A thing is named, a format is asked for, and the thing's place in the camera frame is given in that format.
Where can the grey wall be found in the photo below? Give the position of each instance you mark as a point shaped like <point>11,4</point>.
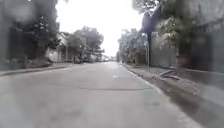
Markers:
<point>200,43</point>

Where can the large dark tree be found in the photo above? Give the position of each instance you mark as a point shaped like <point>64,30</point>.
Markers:
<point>33,30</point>

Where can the raised pavement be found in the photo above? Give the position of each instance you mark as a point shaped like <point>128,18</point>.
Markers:
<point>30,69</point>

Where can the grey concrete road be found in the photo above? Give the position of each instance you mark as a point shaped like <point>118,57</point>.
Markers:
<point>90,96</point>

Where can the grey pavement with debris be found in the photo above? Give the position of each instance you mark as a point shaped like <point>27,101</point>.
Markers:
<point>186,86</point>

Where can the trees behind wall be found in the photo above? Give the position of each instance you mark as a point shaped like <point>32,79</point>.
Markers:
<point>133,45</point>

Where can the group of trees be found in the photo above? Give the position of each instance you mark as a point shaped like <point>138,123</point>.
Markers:
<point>85,41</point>

